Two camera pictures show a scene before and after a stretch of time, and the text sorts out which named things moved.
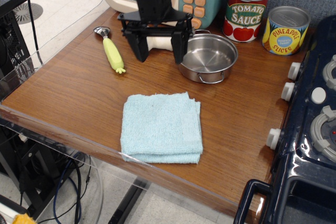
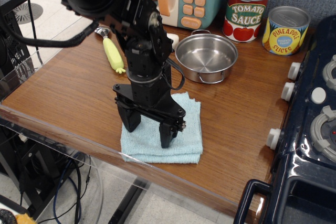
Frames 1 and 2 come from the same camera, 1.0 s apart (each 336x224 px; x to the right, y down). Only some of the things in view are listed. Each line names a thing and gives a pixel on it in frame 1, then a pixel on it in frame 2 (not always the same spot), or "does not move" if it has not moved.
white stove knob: [287, 91] does not move
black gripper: [155, 16] → [149, 95]
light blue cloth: [161, 128] does not move
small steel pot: [209, 58] does not move
